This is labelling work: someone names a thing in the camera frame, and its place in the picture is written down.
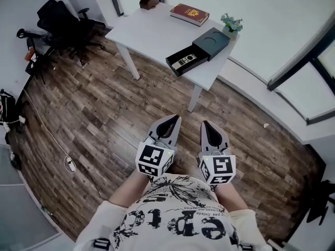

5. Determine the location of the black stand base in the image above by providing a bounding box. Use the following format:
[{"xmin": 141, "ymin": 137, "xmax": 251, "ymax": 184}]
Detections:
[{"xmin": 305, "ymin": 178, "xmax": 335, "ymax": 226}]

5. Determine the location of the white power strip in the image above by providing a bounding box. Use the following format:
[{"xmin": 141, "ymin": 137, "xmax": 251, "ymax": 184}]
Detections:
[{"xmin": 63, "ymin": 155, "xmax": 77, "ymax": 173}]

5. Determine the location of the black storage box drawer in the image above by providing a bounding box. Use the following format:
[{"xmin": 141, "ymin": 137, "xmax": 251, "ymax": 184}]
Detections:
[{"xmin": 165, "ymin": 44, "xmax": 210, "ymax": 77}]

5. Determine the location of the black bag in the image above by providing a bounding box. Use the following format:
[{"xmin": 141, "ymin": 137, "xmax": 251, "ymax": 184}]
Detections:
[{"xmin": 0, "ymin": 88, "xmax": 17, "ymax": 127}]

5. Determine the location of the small potted plant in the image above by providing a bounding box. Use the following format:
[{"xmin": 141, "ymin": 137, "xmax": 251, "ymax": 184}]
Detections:
[{"xmin": 220, "ymin": 12, "xmax": 244, "ymax": 34}]

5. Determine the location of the black office chair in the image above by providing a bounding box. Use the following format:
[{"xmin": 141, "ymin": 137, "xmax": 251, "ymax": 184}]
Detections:
[{"xmin": 36, "ymin": 0, "xmax": 106, "ymax": 67}]

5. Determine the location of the brown wooden pen holder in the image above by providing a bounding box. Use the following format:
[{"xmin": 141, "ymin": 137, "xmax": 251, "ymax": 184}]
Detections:
[{"xmin": 139, "ymin": 0, "xmax": 160, "ymax": 10}]

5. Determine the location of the person's right forearm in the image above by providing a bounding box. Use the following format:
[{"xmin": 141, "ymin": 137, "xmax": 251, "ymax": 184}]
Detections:
[{"xmin": 214, "ymin": 184, "xmax": 249, "ymax": 214}]

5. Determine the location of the person's printed white shirt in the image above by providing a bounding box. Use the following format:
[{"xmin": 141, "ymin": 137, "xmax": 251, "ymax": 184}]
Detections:
[{"xmin": 75, "ymin": 174, "xmax": 268, "ymax": 251}]

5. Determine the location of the thin black cable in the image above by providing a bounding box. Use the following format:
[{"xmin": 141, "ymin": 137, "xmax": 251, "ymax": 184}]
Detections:
[{"xmin": 70, "ymin": 170, "xmax": 117, "ymax": 202}]

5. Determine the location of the person's left forearm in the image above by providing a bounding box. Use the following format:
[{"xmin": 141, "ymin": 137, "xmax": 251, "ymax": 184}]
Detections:
[{"xmin": 108, "ymin": 169, "xmax": 152, "ymax": 209}]

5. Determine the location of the grey remote control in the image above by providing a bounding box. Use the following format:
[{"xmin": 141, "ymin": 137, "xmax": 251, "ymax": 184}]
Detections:
[{"xmin": 171, "ymin": 56, "xmax": 200, "ymax": 69}]

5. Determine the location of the white table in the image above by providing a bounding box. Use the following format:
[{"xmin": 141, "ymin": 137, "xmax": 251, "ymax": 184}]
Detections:
[{"xmin": 104, "ymin": 2, "xmax": 240, "ymax": 113}]

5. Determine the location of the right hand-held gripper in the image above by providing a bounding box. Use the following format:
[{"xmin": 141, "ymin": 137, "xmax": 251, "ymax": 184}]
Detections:
[{"xmin": 198, "ymin": 121, "xmax": 237, "ymax": 186}]

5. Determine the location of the black storage box sleeve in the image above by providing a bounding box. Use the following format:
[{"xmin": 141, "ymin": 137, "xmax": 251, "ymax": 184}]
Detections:
[{"xmin": 192, "ymin": 27, "xmax": 231, "ymax": 62}]

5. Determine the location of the white power cable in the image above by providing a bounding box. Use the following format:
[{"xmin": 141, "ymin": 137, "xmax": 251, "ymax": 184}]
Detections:
[{"xmin": 21, "ymin": 88, "xmax": 72, "ymax": 162}]

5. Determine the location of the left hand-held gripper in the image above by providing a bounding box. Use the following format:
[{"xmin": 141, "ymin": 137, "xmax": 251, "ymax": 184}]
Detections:
[{"xmin": 135, "ymin": 115, "xmax": 183, "ymax": 179}]

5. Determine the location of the black window frame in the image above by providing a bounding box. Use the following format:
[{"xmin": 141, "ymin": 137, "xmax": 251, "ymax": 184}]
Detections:
[{"xmin": 266, "ymin": 16, "xmax": 335, "ymax": 92}]

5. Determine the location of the red hardcover book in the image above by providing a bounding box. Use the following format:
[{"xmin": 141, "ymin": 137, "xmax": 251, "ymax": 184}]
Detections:
[{"xmin": 170, "ymin": 3, "xmax": 210, "ymax": 27}]

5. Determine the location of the black tripod stand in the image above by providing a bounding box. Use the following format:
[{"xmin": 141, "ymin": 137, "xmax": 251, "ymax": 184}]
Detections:
[{"xmin": 16, "ymin": 28, "xmax": 57, "ymax": 85}]

